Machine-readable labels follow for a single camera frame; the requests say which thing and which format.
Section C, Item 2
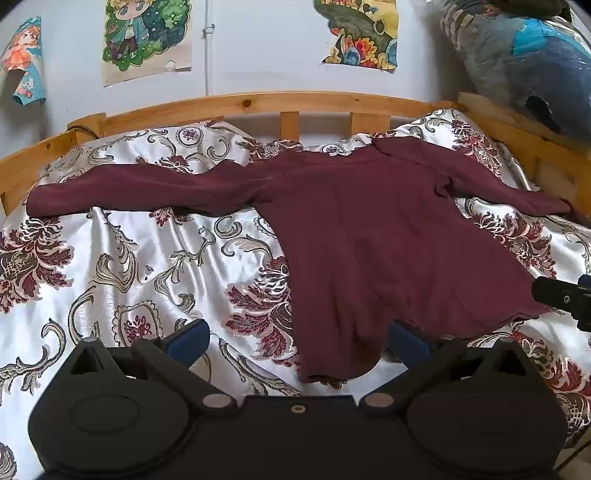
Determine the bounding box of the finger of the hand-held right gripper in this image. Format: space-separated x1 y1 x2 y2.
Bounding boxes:
531 274 591 331

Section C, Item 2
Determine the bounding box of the floral satin blanket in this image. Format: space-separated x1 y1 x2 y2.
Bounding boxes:
0 108 591 480

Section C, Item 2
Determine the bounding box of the wooden bed frame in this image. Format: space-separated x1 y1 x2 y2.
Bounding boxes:
0 91 591 217

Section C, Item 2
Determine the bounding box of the maroon long-sleeved shirt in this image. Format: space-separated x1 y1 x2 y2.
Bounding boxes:
27 134 591 385

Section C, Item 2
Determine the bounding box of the blond figure wall poster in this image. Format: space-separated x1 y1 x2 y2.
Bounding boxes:
102 0 194 88

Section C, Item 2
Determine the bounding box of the plastic-wrapped blue bedding bundle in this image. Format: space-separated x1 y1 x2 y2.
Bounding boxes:
438 0 591 149

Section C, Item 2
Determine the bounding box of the mushroom landscape wall poster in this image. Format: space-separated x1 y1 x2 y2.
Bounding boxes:
313 0 400 73

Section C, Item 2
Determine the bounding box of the white wall pipe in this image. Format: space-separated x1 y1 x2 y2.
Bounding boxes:
202 0 217 99

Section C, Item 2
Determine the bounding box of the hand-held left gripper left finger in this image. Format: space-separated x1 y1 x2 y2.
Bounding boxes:
65 318 239 412

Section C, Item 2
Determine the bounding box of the orange-haired figure wall poster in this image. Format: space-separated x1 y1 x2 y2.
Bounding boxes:
0 16 48 107

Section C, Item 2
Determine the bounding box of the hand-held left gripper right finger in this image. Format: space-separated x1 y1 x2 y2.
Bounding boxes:
358 320 528 412

